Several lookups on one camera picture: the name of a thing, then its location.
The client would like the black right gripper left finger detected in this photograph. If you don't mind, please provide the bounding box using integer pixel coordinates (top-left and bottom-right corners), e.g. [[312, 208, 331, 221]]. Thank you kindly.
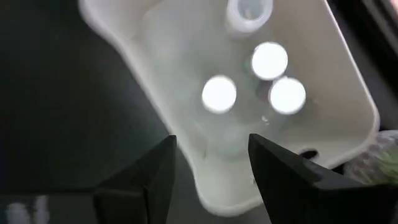
[[92, 134, 178, 224]]

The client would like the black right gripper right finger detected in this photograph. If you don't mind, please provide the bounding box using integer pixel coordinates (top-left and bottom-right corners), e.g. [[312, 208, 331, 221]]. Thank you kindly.
[[248, 133, 398, 224]]

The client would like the white-capped pill bottle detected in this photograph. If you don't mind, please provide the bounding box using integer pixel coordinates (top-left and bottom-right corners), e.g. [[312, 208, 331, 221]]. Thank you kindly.
[[225, 0, 274, 35], [267, 76, 307, 115], [201, 74, 238, 114], [250, 41, 289, 81]]

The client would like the white plastic bin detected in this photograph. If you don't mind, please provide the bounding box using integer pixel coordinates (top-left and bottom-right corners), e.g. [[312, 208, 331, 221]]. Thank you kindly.
[[77, 0, 381, 218]]

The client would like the green potted plant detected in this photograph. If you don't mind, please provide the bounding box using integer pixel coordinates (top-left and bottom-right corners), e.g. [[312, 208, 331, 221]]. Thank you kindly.
[[341, 129, 398, 186]]

